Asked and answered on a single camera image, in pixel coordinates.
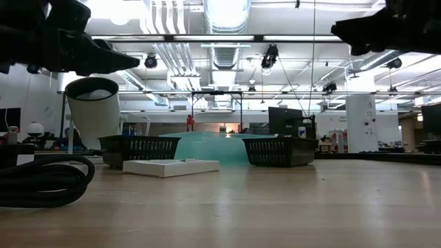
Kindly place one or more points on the black ceiling spotlight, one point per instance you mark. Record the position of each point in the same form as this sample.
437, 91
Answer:
394, 63
33, 69
330, 87
269, 56
150, 61

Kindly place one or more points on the black background rig frame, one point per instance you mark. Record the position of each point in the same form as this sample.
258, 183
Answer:
217, 92

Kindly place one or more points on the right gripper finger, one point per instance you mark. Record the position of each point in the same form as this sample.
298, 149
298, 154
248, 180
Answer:
368, 32

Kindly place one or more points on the silver ventilation duct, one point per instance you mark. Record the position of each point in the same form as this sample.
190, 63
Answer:
225, 17

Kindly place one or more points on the black slotted plastic basket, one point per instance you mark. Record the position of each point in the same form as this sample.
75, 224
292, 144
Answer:
279, 151
138, 148

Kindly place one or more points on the white instruction booklet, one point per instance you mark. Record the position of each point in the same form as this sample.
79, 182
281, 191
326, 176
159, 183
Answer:
172, 168

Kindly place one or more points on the black monitor on arm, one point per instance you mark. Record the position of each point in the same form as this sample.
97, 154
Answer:
284, 120

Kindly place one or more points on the dark monitor screen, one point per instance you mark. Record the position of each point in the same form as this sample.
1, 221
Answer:
9, 120
432, 118

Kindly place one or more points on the white globe object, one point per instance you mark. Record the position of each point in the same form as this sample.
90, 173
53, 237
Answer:
35, 128

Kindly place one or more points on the white building column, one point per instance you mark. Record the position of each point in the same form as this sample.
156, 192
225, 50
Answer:
360, 131

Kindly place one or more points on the translucent teal plastic bin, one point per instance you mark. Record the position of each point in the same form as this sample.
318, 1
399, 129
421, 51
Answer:
210, 148

